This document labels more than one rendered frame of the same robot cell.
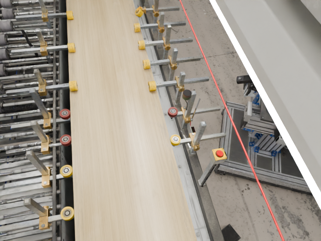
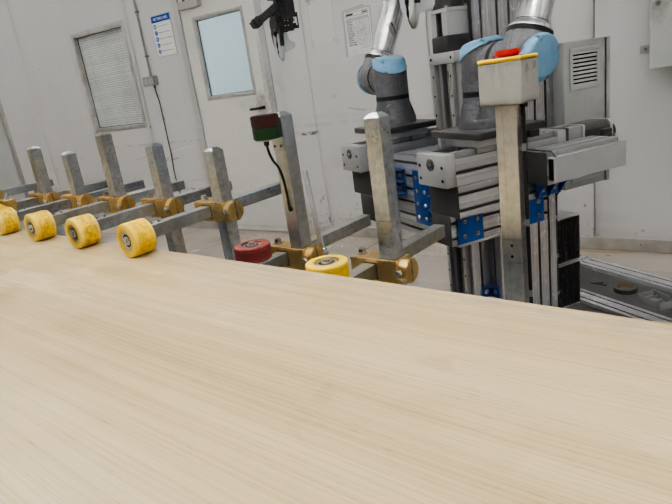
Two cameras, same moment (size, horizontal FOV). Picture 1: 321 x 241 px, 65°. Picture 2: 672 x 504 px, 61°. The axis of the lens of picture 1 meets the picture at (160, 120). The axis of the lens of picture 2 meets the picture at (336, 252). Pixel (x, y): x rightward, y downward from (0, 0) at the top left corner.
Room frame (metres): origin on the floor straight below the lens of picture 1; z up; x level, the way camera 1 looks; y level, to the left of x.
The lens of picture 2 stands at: (0.04, 0.35, 1.23)
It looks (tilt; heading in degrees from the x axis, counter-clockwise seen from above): 17 degrees down; 330
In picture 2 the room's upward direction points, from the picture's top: 8 degrees counter-clockwise
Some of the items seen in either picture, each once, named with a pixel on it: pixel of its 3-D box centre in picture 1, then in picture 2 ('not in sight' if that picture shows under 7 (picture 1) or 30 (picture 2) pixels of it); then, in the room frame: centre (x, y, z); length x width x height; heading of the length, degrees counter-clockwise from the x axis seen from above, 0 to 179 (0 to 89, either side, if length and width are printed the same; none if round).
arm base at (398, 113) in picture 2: not in sight; (393, 109); (1.69, -0.92, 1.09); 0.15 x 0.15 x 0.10
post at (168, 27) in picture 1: (166, 46); (122, 209); (1.87, 0.03, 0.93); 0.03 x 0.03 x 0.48; 19
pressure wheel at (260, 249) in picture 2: (172, 114); (255, 266); (1.17, -0.09, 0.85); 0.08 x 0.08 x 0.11
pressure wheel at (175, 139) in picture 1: (174, 142); (330, 287); (0.92, -0.13, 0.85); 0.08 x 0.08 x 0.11
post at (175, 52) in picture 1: (172, 69); (172, 227); (1.64, -0.05, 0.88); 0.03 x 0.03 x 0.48; 19
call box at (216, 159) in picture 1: (218, 156); (508, 82); (0.68, -0.37, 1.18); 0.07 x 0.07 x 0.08; 19
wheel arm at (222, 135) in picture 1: (198, 138); (389, 260); (0.98, -0.32, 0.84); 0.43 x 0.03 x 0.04; 109
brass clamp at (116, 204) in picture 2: (166, 43); (116, 203); (1.90, 0.04, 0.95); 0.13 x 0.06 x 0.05; 19
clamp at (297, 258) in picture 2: (185, 115); (295, 255); (1.18, -0.20, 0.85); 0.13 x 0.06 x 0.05; 19
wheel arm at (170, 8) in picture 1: (162, 9); (64, 194); (2.41, 0.13, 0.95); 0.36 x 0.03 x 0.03; 109
